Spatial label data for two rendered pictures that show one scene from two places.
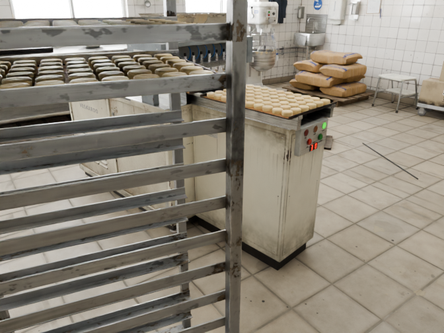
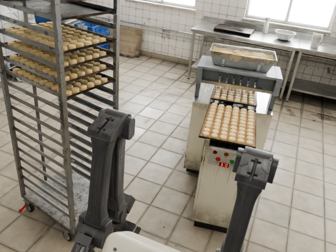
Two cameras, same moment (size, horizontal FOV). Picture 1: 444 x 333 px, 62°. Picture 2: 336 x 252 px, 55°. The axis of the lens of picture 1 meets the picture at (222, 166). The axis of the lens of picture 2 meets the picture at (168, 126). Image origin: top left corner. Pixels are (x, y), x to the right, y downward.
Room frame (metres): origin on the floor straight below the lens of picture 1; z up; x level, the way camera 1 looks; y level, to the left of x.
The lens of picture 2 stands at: (0.25, -1.79, 2.08)
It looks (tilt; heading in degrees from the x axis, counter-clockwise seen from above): 29 degrees down; 55
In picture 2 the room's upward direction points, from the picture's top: 6 degrees clockwise
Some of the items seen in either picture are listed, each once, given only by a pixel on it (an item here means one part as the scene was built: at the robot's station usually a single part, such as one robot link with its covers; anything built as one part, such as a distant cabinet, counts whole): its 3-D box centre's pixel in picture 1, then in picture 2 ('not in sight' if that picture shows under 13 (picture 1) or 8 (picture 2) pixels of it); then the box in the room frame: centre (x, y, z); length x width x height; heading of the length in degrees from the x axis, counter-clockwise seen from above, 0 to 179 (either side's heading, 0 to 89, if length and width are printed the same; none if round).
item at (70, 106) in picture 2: (82, 185); (83, 112); (0.99, 0.42, 0.87); 0.64 x 0.03 x 0.03; 113
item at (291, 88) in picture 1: (326, 93); not in sight; (5.87, -1.68, 0.06); 1.20 x 0.80 x 0.11; 38
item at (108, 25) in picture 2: not in sight; (79, 17); (0.99, 0.42, 1.59); 0.64 x 0.03 x 0.03; 113
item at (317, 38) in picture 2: not in sight; (316, 40); (4.87, 1.11, 0.98); 0.20 x 0.14 x 0.20; 75
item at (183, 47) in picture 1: (193, 67); (236, 84); (2.34, 0.17, 1.01); 0.72 x 0.33 x 0.34; 135
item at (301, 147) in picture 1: (311, 136); (225, 158); (1.73, -0.44, 0.77); 0.24 x 0.04 x 0.14; 135
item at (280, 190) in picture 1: (253, 173); (221, 165); (1.98, -0.18, 0.45); 0.70 x 0.34 x 0.90; 45
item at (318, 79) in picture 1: (319, 78); not in sight; (5.75, -1.50, 0.32); 0.72 x 0.42 x 0.17; 40
